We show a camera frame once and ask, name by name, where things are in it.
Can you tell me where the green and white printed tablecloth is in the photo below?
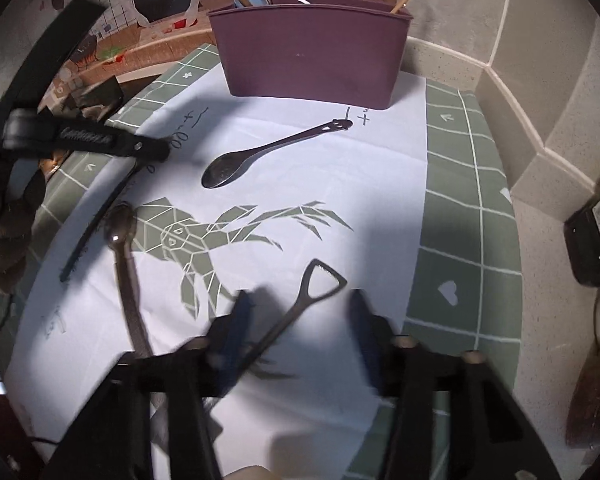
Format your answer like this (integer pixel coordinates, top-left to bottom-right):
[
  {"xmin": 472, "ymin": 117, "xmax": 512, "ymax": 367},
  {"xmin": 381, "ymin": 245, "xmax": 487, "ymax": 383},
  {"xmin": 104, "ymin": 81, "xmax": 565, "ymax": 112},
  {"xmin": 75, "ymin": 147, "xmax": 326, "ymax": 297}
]
[{"xmin": 2, "ymin": 42, "xmax": 523, "ymax": 480}]

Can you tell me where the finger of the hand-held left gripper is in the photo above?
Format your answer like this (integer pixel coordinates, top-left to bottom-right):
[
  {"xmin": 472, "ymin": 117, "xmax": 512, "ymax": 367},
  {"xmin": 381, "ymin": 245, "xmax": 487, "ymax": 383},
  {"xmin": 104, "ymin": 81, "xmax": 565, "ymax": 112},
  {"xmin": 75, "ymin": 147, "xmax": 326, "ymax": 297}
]
[
  {"xmin": 110, "ymin": 132, "xmax": 172, "ymax": 163},
  {"xmin": 0, "ymin": 0, "xmax": 110, "ymax": 111}
]

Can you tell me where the black chopstick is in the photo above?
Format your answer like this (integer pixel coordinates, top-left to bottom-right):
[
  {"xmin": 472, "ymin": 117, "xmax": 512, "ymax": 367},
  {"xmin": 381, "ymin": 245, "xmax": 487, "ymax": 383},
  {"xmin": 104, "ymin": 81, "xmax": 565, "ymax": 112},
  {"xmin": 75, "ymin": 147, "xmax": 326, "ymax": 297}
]
[{"xmin": 60, "ymin": 157, "xmax": 146, "ymax": 283}]

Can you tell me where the dark soy sauce bottle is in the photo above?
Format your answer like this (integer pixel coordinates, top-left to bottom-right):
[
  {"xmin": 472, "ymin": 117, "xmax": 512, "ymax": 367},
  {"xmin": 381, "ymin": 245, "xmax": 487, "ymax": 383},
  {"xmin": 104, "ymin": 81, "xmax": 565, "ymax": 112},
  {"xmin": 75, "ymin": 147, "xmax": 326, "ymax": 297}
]
[{"xmin": 564, "ymin": 180, "xmax": 600, "ymax": 288}]

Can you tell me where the metal spoon with smiley handle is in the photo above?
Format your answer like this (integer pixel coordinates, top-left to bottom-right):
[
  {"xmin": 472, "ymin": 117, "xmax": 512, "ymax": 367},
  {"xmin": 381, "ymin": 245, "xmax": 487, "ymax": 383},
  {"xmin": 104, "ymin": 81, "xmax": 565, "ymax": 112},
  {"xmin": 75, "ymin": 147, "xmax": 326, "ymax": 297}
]
[{"xmin": 201, "ymin": 117, "xmax": 353, "ymax": 190}]

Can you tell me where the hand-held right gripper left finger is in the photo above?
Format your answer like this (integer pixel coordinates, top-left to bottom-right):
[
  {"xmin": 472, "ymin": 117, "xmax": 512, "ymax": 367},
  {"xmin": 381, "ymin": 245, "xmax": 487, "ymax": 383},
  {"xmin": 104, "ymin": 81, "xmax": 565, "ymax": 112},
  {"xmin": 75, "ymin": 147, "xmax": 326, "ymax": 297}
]
[{"xmin": 40, "ymin": 287, "xmax": 256, "ymax": 480}]

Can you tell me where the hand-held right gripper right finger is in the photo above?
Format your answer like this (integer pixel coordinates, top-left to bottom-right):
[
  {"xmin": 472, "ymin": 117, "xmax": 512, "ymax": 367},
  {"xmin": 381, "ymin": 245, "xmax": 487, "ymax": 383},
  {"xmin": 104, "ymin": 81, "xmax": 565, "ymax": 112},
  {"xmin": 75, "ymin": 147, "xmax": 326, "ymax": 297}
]
[{"xmin": 349, "ymin": 289, "xmax": 561, "ymax": 480}]

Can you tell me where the purple utensil holder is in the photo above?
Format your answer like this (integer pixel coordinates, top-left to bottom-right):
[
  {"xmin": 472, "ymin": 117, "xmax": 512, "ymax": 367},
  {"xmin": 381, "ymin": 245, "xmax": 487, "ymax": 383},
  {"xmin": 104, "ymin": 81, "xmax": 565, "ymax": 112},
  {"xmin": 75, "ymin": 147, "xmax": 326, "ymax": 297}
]
[{"xmin": 207, "ymin": 0, "xmax": 413, "ymax": 111}]

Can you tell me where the dark metal spoon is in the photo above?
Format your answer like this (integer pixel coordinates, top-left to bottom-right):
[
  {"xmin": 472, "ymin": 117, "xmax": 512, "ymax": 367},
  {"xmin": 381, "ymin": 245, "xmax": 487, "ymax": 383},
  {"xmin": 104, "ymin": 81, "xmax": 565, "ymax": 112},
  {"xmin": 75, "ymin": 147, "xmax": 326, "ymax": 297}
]
[{"xmin": 105, "ymin": 202, "xmax": 153, "ymax": 358}]

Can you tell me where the metal spoon with loop handle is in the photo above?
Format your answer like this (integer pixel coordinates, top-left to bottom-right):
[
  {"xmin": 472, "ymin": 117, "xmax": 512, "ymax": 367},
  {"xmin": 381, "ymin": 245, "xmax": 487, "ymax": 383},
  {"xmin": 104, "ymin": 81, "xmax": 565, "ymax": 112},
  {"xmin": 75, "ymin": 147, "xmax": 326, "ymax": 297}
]
[{"xmin": 230, "ymin": 259, "xmax": 348, "ymax": 378}]

